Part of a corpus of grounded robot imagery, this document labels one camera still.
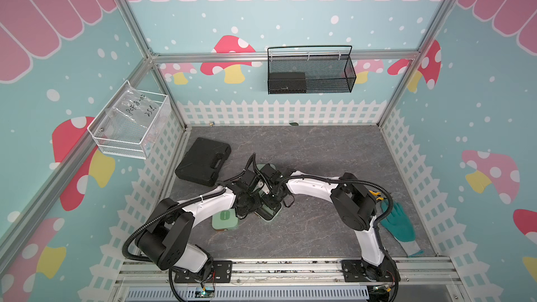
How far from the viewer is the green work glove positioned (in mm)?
810

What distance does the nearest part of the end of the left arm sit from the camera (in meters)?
0.66

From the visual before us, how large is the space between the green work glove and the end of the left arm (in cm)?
55

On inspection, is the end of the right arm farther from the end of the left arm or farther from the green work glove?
the green work glove

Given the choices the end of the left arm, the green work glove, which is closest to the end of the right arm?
the end of the left arm
